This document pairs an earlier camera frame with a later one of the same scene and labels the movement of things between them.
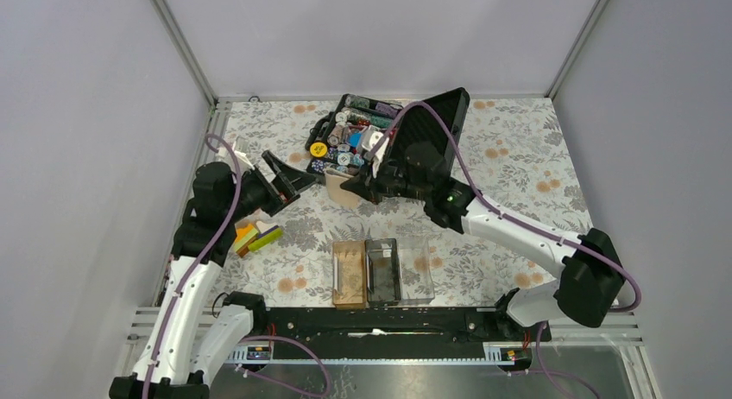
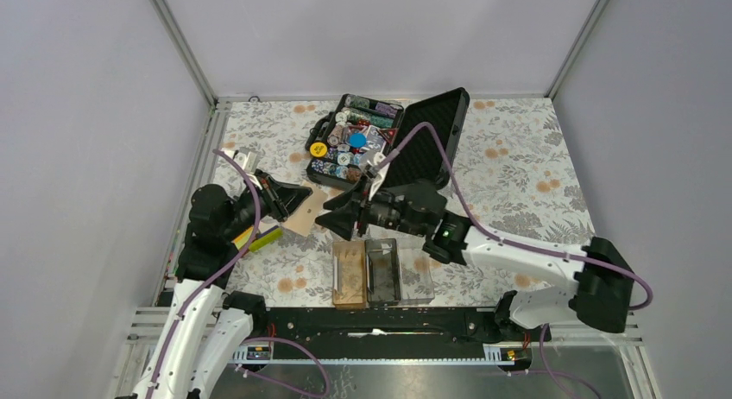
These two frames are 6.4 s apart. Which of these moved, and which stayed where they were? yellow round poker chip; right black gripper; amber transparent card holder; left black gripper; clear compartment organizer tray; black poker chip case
Moved: left black gripper; right black gripper
Stayed: amber transparent card holder; clear compartment organizer tray; yellow round poker chip; black poker chip case
